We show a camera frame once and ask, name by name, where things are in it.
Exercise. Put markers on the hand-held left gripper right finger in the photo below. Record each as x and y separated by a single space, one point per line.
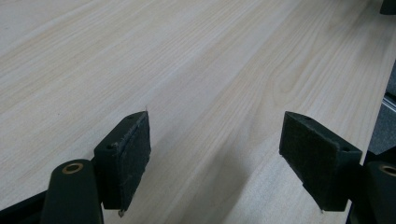
317 161

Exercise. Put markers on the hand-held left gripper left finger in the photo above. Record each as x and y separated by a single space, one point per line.
123 161

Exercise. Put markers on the metal stand bar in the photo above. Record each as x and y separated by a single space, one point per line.
389 102

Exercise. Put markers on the dark object at table edge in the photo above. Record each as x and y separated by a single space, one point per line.
388 6

